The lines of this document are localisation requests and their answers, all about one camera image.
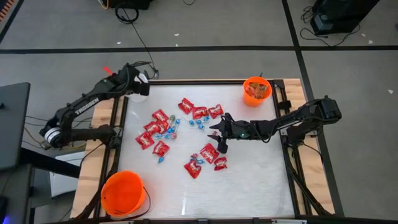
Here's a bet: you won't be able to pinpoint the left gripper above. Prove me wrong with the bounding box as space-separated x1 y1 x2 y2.
105 63 150 96

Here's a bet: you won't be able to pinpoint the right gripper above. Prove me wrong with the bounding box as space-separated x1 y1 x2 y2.
207 113 259 154

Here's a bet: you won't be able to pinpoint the red Skittles pack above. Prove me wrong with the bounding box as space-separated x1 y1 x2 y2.
152 109 170 124
192 106 208 120
157 121 171 134
213 156 228 172
207 104 224 119
143 121 160 135
134 131 155 151
199 142 220 164
183 159 202 179
177 97 195 115
152 140 171 157

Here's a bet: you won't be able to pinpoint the white skull bucket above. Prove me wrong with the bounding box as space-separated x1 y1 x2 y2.
126 72 149 103

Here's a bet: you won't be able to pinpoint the orange jack-o-lantern bucket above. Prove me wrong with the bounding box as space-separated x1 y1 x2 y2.
243 76 273 108

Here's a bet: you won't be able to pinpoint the black floor equipment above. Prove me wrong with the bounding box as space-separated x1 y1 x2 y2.
107 0 155 10

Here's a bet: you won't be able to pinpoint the light wooden side board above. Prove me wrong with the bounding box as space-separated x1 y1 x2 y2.
281 78 336 215
70 80 121 218

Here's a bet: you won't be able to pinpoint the black stand beam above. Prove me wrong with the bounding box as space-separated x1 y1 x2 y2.
19 147 81 179

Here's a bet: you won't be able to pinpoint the white box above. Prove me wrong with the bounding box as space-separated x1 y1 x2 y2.
49 151 86 198

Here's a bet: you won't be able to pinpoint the grey flat panel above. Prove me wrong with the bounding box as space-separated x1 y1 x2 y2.
0 82 31 171

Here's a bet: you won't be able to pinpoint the orange black striped strip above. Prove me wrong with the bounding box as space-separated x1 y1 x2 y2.
0 0 16 22

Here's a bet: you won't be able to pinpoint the grey cabinet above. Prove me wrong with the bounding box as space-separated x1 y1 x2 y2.
0 164 52 224

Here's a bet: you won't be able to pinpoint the black equipment case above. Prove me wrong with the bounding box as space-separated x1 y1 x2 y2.
310 0 381 35

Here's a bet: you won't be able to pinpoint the black device with light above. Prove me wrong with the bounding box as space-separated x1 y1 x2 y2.
0 195 13 224

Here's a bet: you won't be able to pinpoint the black floor cable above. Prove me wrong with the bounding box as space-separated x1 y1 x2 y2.
114 5 160 80

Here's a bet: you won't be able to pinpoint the plain orange bucket black handle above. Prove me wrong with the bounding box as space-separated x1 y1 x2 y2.
99 170 152 220

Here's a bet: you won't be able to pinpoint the black tangled floor cables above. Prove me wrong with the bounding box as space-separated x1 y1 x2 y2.
300 5 361 47

